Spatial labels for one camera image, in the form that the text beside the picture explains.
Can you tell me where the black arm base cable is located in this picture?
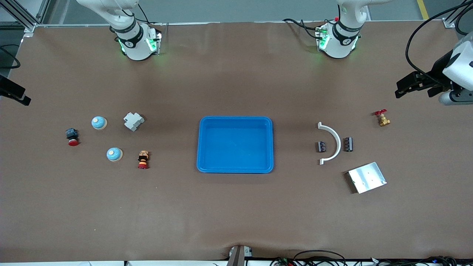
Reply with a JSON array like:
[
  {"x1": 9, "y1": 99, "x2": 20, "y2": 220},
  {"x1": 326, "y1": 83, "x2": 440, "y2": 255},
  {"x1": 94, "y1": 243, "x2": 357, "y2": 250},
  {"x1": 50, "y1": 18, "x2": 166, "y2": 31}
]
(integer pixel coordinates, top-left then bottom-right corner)
[
  {"x1": 283, "y1": 18, "x2": 320, "y2": 39},
  {"x1": 137, "y1": 4, "x2": 163, "y2": 26}
]

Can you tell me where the grey plastic terminal block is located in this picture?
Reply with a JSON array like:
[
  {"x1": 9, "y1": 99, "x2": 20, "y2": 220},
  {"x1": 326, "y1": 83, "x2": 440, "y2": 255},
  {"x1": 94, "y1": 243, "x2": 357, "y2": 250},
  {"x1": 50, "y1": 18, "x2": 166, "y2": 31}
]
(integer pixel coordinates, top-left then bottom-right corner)
[{"x1": 123, "y1": 112, "x2": 145, "y2": 132}]

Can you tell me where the red mushroom button black body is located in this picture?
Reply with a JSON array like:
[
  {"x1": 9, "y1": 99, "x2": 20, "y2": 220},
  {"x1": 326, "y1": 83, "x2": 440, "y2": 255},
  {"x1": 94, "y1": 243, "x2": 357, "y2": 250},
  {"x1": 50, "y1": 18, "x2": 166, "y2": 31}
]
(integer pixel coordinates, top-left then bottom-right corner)
[{"x1": 65, "y1": 128, "x2": 80, "y2": 147}]

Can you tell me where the brass valve with red handle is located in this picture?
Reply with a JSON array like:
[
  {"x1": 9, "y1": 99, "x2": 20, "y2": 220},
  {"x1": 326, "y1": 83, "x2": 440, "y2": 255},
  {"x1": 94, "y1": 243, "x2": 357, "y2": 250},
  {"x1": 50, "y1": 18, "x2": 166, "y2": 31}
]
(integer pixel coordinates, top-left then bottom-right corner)
[{"x1": 374, "y1": 109, "x2": 391, "y2": 127}]

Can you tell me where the brown table mat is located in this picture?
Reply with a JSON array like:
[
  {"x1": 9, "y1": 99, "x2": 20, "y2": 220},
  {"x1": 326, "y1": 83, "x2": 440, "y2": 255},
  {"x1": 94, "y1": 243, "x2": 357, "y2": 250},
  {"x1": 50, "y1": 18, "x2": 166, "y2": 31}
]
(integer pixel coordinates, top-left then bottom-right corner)
[{"x1": 0, "y1": 20, "x2": 473, "y2": 263}]

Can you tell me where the grey metal clamp bracket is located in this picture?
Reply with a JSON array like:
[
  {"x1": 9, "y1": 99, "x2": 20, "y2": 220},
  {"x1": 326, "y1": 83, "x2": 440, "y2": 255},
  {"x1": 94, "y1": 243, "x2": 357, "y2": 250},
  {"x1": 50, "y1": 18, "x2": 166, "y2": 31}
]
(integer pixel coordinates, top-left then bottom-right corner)
[{"x1": 227, "y1": 245, "x2": 253, "y2": 266}]

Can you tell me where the black cable bundle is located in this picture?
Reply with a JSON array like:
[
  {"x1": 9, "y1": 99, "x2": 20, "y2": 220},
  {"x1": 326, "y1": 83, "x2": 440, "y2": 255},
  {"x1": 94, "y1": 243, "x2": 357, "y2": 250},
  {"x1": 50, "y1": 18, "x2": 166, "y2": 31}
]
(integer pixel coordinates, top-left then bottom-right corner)
[{"x1": 270, "y1": 250, "x2": 473, "y2": 266}]

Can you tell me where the white curved plastic bracket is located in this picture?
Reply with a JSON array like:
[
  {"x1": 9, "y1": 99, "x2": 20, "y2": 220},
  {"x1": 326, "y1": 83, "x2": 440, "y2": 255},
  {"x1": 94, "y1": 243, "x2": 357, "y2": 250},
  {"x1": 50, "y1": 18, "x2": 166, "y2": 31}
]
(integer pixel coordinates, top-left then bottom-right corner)
[{"x1": 317, "y1": 122, "x2": 341, "y2": 165}]

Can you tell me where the blue plastic tray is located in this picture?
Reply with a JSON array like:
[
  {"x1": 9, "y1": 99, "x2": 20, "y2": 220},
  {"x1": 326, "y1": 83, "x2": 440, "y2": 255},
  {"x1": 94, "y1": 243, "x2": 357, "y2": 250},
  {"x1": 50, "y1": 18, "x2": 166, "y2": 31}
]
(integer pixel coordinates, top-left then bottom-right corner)
[{"x1": 196, "y1": 116, "x2": 274, "y2": 174}]

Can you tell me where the aluminium frame profile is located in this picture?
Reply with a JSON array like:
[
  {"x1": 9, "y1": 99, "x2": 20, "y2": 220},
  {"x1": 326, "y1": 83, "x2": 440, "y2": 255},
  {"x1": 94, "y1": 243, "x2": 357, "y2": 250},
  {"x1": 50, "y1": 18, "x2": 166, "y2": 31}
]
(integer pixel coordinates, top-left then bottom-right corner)
[
  {"x1": 0, "y1": 0, "x2": 50, "y2": 37},
  {"x1": 442, "y1": 0, "x2": 473, "y2": 29}
]

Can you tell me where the silver metal plate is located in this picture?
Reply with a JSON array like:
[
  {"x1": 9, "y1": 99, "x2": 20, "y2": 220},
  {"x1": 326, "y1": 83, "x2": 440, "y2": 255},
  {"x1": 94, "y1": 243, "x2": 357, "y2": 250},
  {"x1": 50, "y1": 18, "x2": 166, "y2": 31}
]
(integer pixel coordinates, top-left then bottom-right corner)
[{"x1": 347, "y1": 162, "x2": 387, "y2": 194}]

